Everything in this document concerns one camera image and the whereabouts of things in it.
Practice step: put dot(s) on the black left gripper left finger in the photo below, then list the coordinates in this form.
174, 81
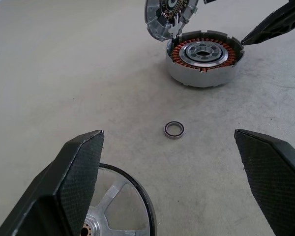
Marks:
64, 186

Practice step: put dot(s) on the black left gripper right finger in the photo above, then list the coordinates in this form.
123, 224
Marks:
273, 177

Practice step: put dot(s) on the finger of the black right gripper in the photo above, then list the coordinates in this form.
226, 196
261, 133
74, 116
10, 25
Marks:
280, 22
208, 1

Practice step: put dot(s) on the silver spoked rotor black rim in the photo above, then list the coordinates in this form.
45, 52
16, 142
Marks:
113, 195

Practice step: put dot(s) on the silver motor cover circuit board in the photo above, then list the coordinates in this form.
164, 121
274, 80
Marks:
153, 24

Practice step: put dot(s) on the silver motor housing copper coils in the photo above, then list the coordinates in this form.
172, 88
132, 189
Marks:
199, 76

